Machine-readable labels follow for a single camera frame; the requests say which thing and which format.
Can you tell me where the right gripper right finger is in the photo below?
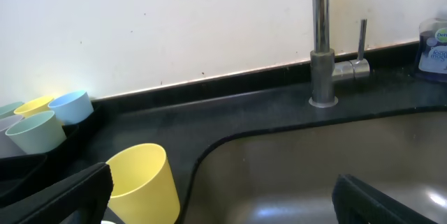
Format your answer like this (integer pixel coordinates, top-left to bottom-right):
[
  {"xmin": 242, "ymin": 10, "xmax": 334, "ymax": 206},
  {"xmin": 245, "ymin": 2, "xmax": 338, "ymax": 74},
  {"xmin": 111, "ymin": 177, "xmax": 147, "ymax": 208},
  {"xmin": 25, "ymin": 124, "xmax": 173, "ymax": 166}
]
[{"xmin": 331, "ymin": 173, "xmax": 439, "ymax": 224}]

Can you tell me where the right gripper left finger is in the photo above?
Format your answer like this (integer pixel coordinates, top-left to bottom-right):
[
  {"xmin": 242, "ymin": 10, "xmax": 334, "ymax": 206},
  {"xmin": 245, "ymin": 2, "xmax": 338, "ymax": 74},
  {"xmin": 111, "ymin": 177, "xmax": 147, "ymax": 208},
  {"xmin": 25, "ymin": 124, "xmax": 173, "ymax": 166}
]
[{"xmin": 0, "ymin": 162, "xmax": 115, "ymax": 224}]

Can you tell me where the black tray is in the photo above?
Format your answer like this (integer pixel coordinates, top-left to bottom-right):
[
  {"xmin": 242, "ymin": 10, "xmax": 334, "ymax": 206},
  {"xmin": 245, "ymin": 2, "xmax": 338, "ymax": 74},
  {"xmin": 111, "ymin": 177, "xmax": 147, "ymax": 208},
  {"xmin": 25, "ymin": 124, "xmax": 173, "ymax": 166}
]
[{"xmin": 0, "ymin": 103, "xmax": 104, "ymax": 208}]

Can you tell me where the green cup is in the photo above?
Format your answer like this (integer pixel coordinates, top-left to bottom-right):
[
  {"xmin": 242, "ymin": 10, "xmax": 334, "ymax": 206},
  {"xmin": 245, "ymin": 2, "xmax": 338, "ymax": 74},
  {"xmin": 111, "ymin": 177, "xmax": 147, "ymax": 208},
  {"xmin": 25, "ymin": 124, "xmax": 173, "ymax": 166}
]
[
  {"xmin": 0, "ymin": 101, "xmax": 24, "ymax": 120},
  {"xmin": 5, "ymin": 110, "xmax": 68, "ymax": 155}
]

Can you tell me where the yellow cup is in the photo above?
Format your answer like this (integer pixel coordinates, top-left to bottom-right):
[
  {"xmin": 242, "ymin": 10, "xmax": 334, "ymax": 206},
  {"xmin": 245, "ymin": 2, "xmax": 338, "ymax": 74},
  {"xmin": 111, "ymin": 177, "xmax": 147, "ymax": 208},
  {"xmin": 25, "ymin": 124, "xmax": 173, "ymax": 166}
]
[
  {"xmin": 13, "ymin": 95, "xmax": 56, "ymax": 119},
  {"xmin": 105, "ymin": 142, "xmax": 182, "ymax": 224}
]

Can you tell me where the steel sink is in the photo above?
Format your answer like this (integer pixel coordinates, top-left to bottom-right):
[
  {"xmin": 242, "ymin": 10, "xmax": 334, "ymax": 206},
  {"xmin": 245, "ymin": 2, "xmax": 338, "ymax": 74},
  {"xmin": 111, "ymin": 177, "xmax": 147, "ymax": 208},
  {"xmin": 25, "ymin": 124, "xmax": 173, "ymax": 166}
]
[{"xmin": 180, "ymin": 107, "xmax": 447, "ymax": 224}]

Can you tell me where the grey cup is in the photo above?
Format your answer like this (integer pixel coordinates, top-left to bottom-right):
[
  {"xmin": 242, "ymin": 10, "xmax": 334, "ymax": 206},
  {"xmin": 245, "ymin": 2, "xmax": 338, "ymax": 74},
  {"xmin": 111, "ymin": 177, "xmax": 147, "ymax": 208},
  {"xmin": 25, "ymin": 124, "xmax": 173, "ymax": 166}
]
[{"xmin": 0, "ymin": 114, "xmax": 27, "ymax": 159}]

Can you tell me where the blue cup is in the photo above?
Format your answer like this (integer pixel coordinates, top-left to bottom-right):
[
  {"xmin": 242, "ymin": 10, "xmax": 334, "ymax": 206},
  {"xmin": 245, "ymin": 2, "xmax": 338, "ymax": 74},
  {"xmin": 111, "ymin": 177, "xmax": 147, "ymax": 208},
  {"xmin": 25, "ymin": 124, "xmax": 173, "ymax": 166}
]
[{"xmin": 47, "ymin": 89, "xmax": 95, "ymax": 126}]

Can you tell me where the steel tap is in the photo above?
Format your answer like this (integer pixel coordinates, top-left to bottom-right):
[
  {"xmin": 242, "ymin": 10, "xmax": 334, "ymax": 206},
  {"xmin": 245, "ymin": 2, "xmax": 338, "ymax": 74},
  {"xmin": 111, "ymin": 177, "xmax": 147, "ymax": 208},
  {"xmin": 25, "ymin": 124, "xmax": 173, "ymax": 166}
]
[{"xmin": 308, "ymin": 0, "xmax": 371, "ymax": 109}]

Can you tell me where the blue soap bottle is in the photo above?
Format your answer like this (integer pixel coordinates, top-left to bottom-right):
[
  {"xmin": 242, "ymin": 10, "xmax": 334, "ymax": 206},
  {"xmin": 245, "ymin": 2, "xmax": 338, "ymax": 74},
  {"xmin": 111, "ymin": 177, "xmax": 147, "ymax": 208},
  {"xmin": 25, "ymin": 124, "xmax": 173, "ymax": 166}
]
[{"xmin": 411, "ymin": 17, "xmax": 447, "ymax": 84}]

